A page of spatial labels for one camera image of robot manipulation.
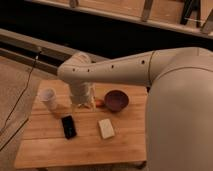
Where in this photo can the white plastic cup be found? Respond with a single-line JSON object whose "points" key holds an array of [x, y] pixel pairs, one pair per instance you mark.
{"points": [[48, 98]]}

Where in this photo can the white sponge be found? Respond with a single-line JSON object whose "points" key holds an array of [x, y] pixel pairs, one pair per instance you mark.
{"points": [[106, 128]]}

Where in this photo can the grey metal rail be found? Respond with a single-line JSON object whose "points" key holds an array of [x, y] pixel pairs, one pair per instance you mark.
{"points": [[24, 48]]}

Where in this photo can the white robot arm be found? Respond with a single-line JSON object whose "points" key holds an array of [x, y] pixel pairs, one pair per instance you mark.
{"points": [[179, 107]]}

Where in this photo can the black eraser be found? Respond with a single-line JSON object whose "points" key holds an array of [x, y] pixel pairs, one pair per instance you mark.
{"points": [[69, 127]]}

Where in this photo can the dark red bowl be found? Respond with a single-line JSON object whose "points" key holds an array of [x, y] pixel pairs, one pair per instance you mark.
{"points": [[116, 100]]}

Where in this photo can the orange carrot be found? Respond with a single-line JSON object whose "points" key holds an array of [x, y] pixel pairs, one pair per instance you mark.
{"points": [[99, 103]]}

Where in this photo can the wooden table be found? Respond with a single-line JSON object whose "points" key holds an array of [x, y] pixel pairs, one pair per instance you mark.
{"points": [[44, 143]]}

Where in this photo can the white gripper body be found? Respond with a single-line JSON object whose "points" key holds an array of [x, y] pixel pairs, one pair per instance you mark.
{"points": [[82, 94]]}

